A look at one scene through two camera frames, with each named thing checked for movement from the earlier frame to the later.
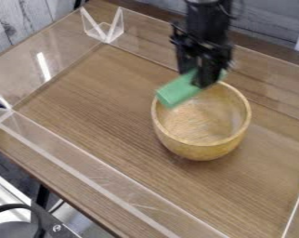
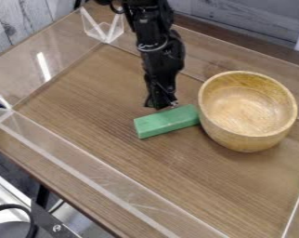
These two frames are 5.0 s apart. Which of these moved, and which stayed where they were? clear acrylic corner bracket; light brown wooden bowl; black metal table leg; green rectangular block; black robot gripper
Moved: black robot gripper; light brown wooden bowl; green rectangular block
Stayed: clear acrylic corner bracket; black metal table leg
